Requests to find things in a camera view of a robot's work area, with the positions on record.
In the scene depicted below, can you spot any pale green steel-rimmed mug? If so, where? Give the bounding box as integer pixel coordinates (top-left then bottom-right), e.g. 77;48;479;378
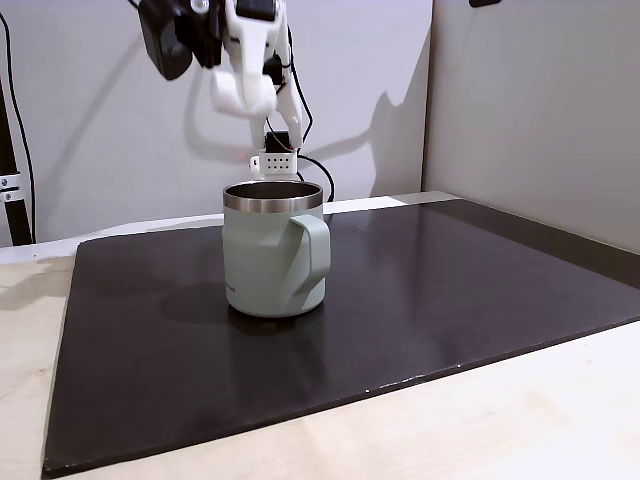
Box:
222;181;333;318

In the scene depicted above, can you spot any white pole clamp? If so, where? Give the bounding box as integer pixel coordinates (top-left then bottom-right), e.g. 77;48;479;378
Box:
0;173;23;202

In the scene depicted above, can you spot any black stand pole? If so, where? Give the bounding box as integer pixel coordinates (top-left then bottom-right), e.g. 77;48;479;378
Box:
0;74;32;247

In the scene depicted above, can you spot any black table mat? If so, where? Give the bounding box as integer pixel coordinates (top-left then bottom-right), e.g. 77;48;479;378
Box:
40;198;640;476

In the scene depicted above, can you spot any black oval camera box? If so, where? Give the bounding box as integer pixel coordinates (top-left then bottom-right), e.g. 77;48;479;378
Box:
136;0;197;82

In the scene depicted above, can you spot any black arm base cable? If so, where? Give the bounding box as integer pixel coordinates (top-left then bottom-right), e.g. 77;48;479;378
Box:
295;154;336;204

